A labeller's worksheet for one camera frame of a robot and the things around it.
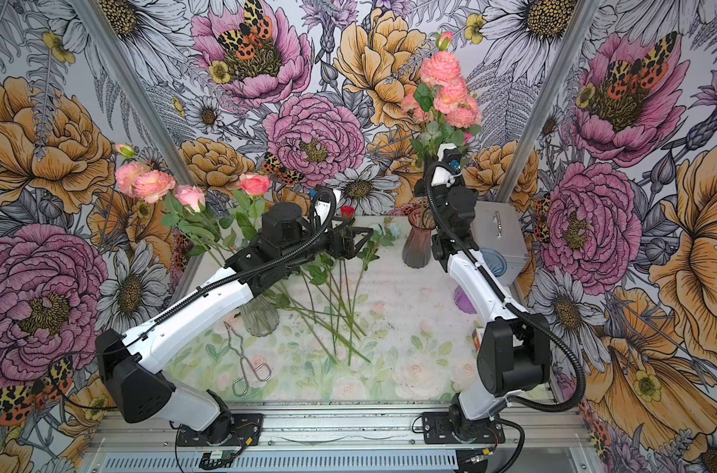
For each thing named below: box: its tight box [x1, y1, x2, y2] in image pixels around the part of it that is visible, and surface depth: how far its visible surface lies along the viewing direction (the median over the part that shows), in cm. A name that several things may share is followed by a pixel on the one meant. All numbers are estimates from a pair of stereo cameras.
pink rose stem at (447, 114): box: [400, 30, 483, 164], surface depth 61 cm
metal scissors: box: [222, 321, 272, 398], surface depth 85 cm
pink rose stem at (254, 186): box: [234, 173, 271, 240], surface depth 74 cm
